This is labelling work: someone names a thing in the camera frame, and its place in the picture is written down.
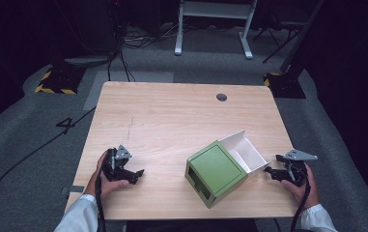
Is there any white drawer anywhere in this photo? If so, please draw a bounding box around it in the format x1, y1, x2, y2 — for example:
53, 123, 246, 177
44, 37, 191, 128
218, 130, 271, 175

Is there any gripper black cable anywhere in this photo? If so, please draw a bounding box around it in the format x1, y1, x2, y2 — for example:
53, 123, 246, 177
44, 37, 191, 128
94, 170, 107, 232
289, 164, 313, 232

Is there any bundle of floor cables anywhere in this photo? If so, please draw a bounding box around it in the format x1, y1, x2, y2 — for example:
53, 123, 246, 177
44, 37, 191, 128
120, 22, 185, 50

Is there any person's right hand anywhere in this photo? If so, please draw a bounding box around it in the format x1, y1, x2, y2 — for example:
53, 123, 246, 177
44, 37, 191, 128
280, 163, 321, 211

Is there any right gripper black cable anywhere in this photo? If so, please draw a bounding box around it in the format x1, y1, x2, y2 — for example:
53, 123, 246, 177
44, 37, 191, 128
289, 164, 313, 232

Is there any person's left hand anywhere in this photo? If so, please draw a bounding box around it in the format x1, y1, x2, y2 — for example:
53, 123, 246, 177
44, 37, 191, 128
84, 150, 131, 198

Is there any black striped stand base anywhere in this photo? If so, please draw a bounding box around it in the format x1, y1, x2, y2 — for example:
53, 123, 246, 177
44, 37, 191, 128
263, 71, 307, 100
34, 64, 86, 96

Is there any white table frame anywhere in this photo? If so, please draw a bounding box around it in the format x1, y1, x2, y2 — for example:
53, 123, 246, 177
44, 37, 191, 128
174, 0, 259, 61

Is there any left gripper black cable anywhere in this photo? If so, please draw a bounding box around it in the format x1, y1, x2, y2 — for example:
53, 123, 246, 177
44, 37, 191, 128
94, 170, 107, 232

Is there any grey tape strip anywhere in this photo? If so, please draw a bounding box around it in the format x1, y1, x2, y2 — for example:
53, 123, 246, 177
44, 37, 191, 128
59, 185, 86, 196

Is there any long black floor cable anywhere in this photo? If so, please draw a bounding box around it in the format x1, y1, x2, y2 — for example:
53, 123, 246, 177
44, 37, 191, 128
0, 105, 97, 215

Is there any grey slanted pole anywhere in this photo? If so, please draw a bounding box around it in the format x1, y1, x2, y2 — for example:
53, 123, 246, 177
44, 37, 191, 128
279, 0, 326, 73

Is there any black tripod stand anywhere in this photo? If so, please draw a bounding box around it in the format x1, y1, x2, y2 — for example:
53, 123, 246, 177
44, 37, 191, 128
252, 18, 305, 65

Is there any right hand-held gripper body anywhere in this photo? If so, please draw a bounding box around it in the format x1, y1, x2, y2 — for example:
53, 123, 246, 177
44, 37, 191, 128
280, 148, 319, 188

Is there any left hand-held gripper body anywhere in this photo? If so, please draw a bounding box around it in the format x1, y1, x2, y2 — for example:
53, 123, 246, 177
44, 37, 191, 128
101, 144, 133, 182

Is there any green box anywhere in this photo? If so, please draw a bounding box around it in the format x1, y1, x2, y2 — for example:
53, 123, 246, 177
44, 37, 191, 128
184, 139, 249, 210

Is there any dark equipment on stand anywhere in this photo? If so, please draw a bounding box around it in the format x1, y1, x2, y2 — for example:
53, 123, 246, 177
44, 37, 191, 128
50, 0, 127, 70

